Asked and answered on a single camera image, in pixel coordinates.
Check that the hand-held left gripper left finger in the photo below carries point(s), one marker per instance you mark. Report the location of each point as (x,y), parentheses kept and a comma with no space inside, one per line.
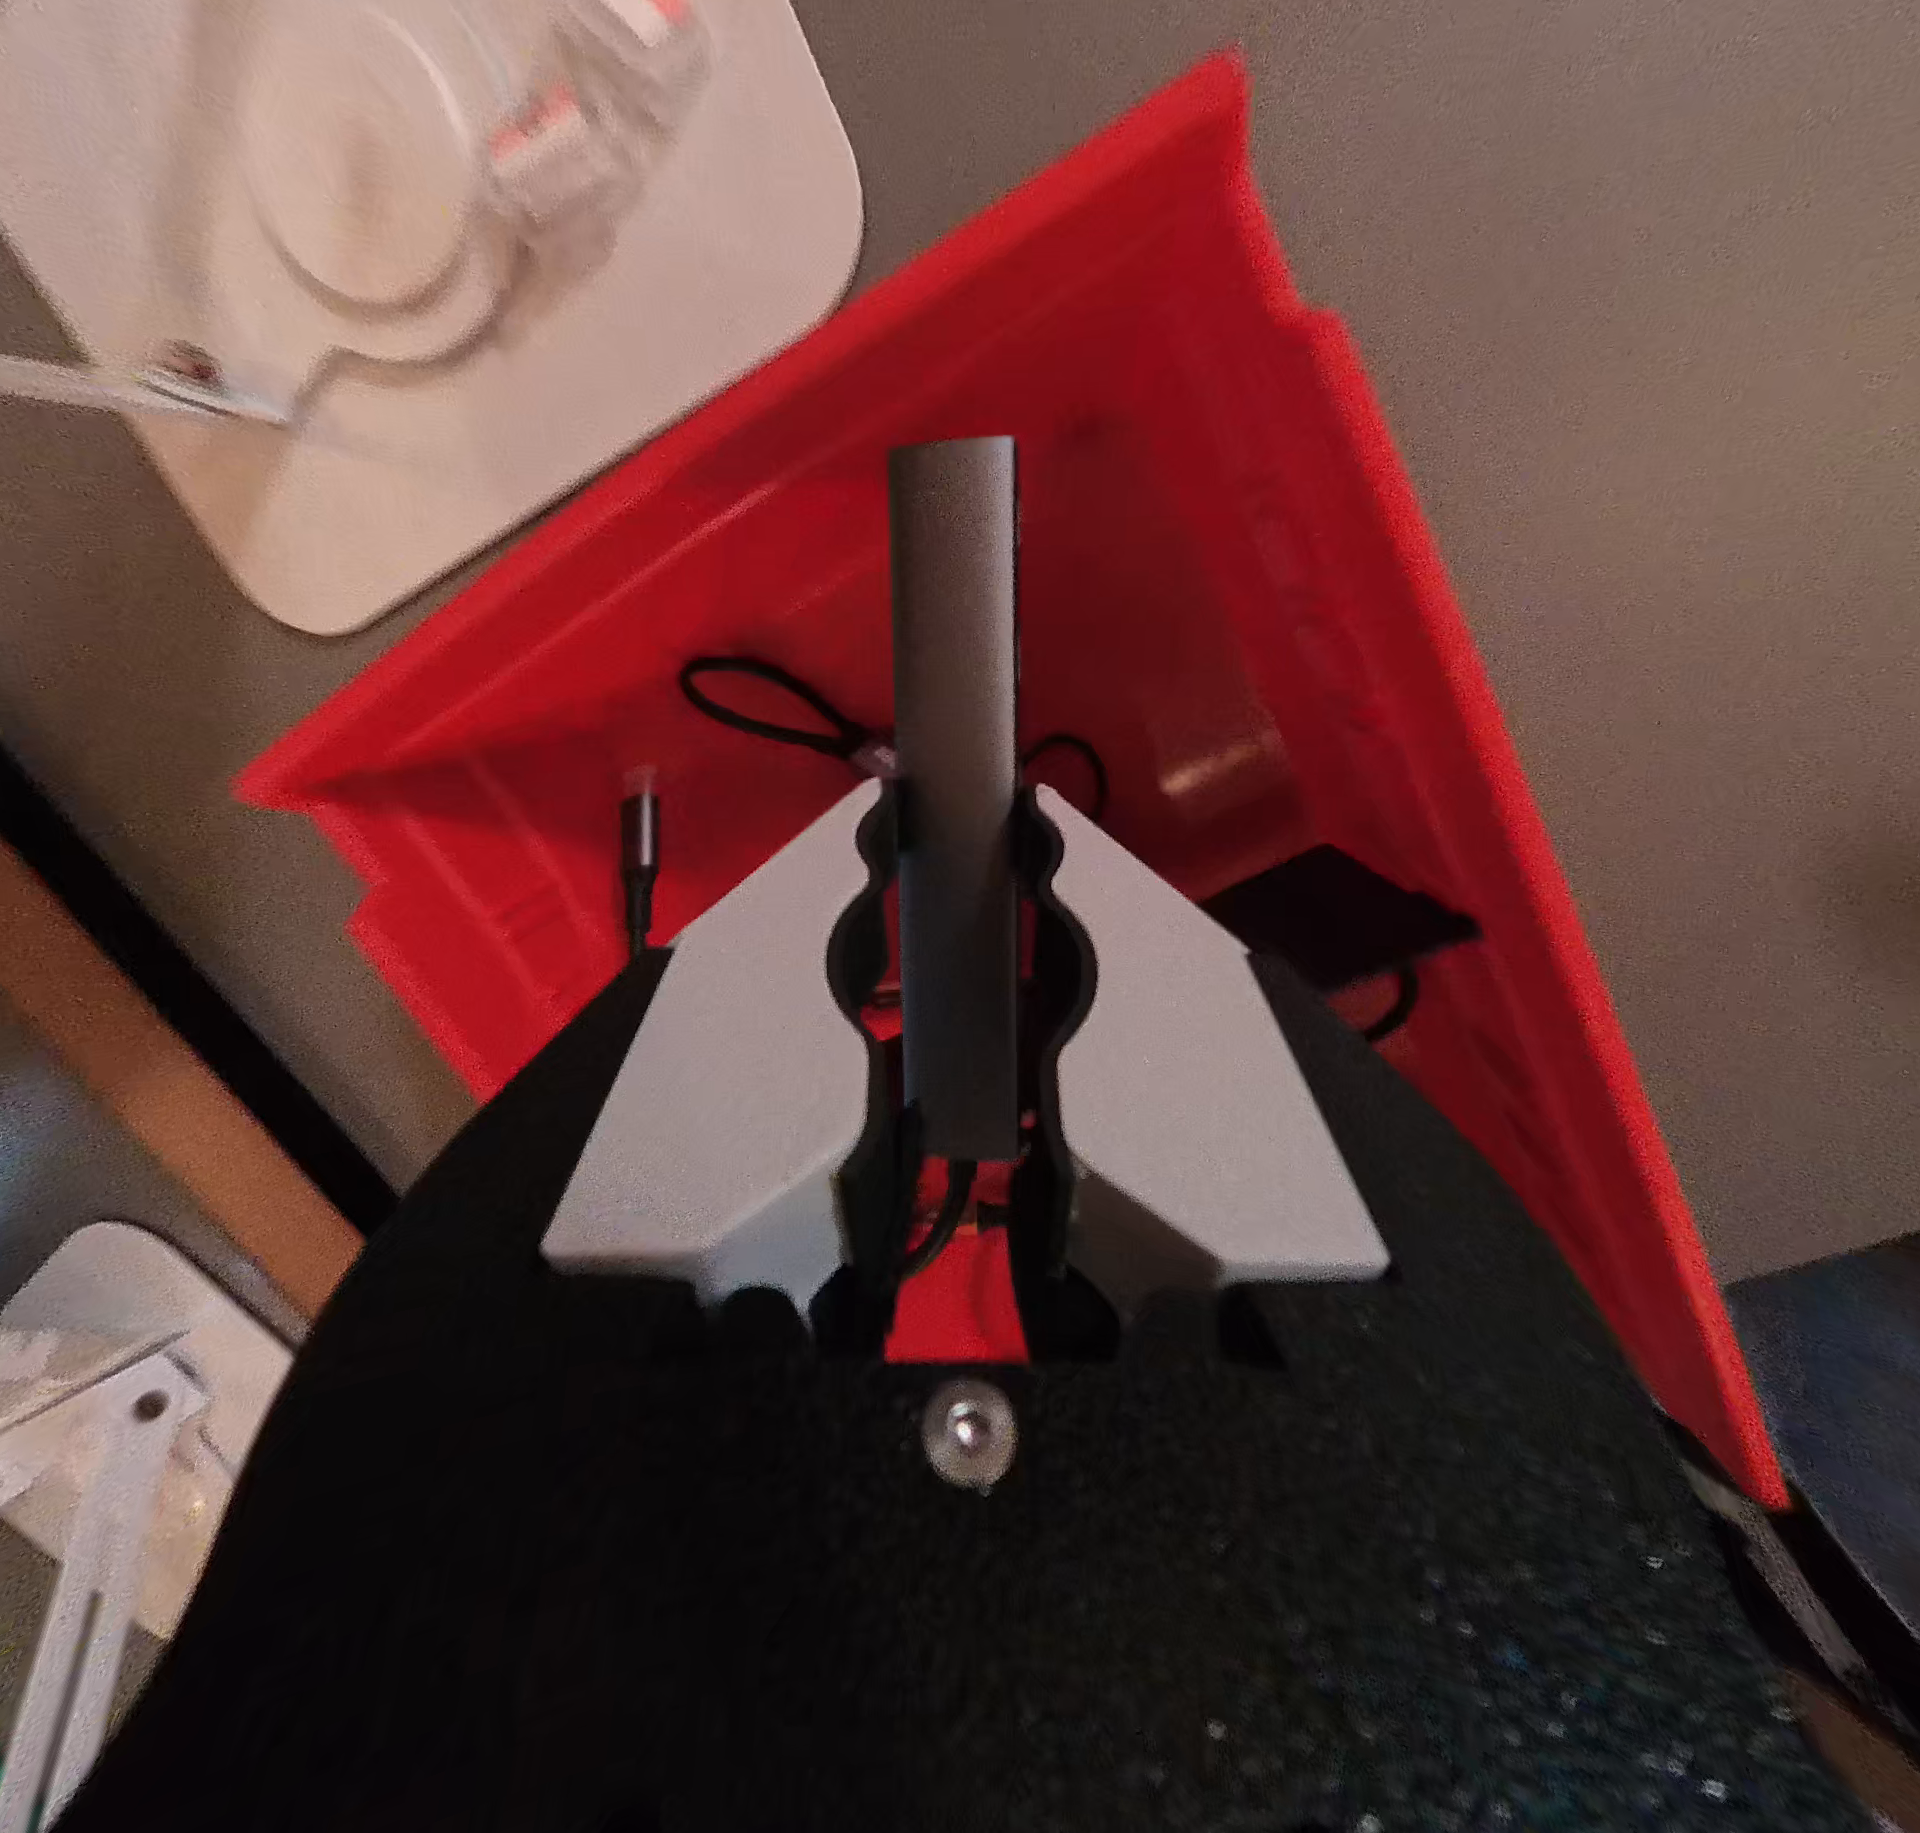
(706,1098)

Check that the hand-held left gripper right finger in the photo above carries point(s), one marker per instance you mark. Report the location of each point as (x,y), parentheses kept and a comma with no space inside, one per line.
(1201,1098)

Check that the grey usb hub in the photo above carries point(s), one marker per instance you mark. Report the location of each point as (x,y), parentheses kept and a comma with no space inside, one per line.
(952,663)

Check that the red plastic bin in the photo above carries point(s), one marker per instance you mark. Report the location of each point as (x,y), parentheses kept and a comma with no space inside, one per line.
(1321,587)

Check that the white metal stand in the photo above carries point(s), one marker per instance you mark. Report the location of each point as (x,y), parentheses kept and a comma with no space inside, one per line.
(106,1308)

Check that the dark blue cloth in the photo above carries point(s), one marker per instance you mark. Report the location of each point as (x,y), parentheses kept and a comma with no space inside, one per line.
(1830,1353)

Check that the white tray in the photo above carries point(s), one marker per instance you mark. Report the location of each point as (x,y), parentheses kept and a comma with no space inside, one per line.
(720,288)

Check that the white round dish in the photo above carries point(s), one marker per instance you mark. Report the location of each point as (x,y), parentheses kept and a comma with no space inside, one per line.
(361,183)

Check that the clear jar red label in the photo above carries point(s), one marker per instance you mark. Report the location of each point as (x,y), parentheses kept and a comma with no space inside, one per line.
(601,62)

